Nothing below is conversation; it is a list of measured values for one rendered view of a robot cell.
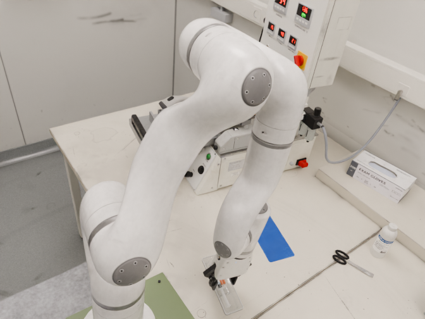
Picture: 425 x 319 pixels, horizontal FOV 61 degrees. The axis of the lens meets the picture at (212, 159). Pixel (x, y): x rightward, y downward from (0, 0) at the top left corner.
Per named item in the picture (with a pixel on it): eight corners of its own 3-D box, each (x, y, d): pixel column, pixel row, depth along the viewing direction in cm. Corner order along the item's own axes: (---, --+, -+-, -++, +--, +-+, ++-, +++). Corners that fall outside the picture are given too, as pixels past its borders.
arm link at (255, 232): (243, 260, 90) (261, 240, 96) (260, 225, 82) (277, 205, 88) (216, 240, 92) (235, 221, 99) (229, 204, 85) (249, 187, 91)
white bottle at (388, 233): (371, 244, 131) (388, 217, 121) (385, 252, 129) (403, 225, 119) (367, 254, 127) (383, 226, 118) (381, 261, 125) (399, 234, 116)
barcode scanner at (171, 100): (190, 100, 197) (190, 87, 192) (198, 107, 192) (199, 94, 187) (157, 109, 187) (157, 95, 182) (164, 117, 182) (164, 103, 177)
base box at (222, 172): (265, 126, 185) (272, 96, 174) (310, 171, 160) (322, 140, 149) (166, 145, 164) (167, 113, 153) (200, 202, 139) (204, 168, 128)
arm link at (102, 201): (97, 318, 76) (90, 239, 62) (80, 252, 89) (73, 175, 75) (152, 300, 81) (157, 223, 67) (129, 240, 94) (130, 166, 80)
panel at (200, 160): (167, 147, 162) (186, 112, 155) (195, 192, 142) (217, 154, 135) (164, 147, 161) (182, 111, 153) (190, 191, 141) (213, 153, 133)
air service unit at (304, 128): (296, 126, 145) (306, 93, 136) (319, 147, 136) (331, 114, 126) (286, 129, 143) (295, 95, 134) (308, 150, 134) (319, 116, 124)
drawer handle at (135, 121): (136, 122, 137) (136, 113, 135) (148, 145, 127) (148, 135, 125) (131, 123, 137) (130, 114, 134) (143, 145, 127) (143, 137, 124)
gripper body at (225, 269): (227, 259, 91) (216, 285, 98) (260, 252, 96) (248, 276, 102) (215, 237, 96) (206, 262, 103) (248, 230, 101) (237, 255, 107)
